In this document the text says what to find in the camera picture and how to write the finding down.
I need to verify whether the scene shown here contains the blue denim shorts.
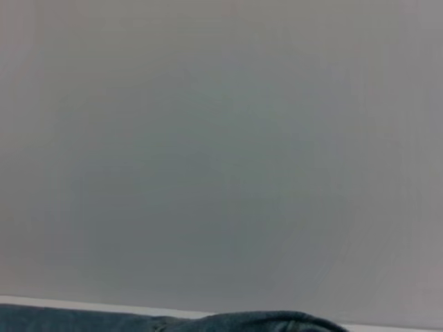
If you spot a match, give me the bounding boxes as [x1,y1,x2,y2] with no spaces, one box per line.
[0,303,347,332]

